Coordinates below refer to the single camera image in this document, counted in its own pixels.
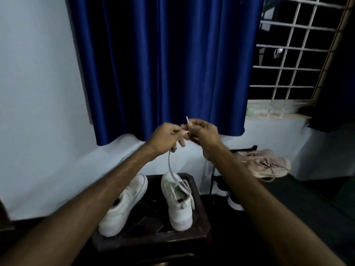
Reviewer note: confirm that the person's left hand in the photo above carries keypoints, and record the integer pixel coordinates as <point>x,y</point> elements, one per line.
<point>163,138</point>

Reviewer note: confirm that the person's right hand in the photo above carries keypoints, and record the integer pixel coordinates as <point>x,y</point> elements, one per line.
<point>206,138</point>

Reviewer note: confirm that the white shoelace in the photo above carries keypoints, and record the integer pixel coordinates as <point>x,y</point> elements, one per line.
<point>169,166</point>

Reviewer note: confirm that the person's left forearm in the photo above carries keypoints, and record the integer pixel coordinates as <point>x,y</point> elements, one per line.
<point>83,207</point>

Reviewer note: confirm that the person's right forearm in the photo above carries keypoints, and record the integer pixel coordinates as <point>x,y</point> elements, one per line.
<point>271,213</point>

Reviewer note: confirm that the small green block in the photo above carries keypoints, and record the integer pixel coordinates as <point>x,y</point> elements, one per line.
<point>250,111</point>

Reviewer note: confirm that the pink sneaker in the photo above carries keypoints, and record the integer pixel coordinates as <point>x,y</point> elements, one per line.
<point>271,167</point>
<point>258,155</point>

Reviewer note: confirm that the black sneaker white sole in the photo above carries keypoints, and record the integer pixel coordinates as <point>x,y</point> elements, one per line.
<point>220,192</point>
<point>235,205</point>

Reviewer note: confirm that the blue curtain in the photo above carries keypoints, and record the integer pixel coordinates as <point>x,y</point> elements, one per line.
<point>335,80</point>
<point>166,66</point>

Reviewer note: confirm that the dark brown plastic stool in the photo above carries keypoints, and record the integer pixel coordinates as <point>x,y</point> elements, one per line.
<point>155,232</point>

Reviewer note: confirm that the black shoe rack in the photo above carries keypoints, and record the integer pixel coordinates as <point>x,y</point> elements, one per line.
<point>305,207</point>

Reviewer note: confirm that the white window grille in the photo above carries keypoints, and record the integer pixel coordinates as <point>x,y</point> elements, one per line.
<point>291,52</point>

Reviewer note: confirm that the brown wooden door frame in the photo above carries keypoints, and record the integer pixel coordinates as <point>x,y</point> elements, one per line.
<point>5,218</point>

